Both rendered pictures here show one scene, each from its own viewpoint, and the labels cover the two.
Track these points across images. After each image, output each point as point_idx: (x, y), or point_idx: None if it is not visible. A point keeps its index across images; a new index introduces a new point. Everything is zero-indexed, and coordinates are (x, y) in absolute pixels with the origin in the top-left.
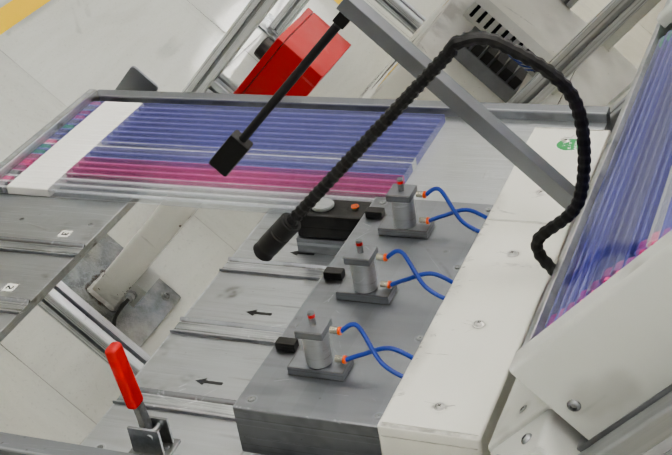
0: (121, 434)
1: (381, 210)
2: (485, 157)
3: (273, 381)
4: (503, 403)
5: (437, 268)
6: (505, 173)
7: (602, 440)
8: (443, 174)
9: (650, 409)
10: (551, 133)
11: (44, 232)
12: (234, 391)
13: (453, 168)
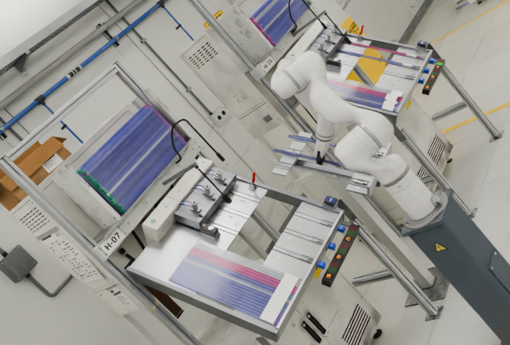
0: (259, 192)
1: (199, 214)
2: (165, 260)
3: (228, 177)
4: None
5: (193, 198)
6: (163, 252)
7: None
8: (177, 255)
9: None
10: (154, 226)
11: (284, 257)
12: (237, 198)
13: (174, 257)
